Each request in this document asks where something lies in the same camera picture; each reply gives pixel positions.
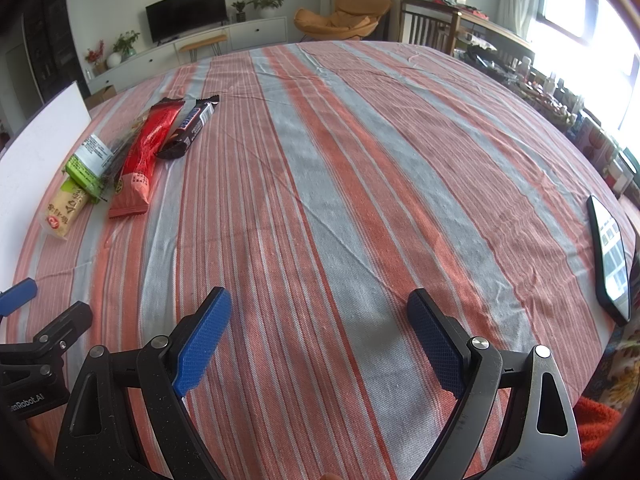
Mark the orange lounge chair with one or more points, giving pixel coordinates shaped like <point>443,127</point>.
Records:
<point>345,17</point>

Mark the plant in white vase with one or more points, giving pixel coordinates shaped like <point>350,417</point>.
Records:
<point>122,47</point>

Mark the white television cabinet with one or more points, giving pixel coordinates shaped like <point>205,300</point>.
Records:
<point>255,32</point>

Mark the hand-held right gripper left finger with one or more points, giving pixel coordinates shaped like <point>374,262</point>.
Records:
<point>200,347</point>

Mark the wooden bench with metal legs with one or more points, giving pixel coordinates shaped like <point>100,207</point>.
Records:
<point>202,42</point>

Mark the green label snack stick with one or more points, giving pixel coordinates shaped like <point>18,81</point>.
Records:
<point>116,157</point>

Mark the green snack packet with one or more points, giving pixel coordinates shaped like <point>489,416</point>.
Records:
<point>90,165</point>

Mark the dark wooden railing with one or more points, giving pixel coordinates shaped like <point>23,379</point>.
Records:
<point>425,25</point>

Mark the large leafy potted plant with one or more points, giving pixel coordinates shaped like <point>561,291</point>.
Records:
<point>267,0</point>

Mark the black smartphone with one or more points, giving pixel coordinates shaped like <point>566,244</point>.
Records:
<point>612,255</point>

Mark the red snack packet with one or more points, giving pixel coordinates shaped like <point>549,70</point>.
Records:
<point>145,160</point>

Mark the black display cabinet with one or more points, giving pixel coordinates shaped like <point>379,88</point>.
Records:
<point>50,45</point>

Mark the small potted plant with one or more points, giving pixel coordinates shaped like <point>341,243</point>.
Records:
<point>240,10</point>

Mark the orange grey striped tablecloth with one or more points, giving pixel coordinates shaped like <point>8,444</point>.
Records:
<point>350,185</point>

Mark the black flat television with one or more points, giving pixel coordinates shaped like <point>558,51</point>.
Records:
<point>185,12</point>

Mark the window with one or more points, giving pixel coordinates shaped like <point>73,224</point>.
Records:
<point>585,20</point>

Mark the orange fluffy cloth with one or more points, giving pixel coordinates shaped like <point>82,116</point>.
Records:
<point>600,425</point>

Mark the cardboard box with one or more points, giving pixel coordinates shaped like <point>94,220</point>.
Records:
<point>102,96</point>

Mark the cluster of jars and bottles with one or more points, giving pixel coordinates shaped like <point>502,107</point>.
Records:
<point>600,150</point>

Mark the white storage box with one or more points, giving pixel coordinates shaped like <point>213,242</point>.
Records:
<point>40,160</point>

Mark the wicker basket of small goods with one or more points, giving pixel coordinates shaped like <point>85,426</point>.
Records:
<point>545,101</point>

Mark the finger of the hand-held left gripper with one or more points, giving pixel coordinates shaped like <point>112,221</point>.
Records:
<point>17,296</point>
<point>70,322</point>

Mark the brown chocolate bar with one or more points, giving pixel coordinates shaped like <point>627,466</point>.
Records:
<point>192,125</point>

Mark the red flower arrangement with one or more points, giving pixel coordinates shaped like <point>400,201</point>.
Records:
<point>95,55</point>

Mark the floral patterned cloth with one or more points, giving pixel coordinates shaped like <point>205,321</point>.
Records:
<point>620,370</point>

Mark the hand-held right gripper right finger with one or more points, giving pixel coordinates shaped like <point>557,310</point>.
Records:
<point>440,350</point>

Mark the pale yellow snack packet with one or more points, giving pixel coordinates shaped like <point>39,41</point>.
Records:
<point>65,210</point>

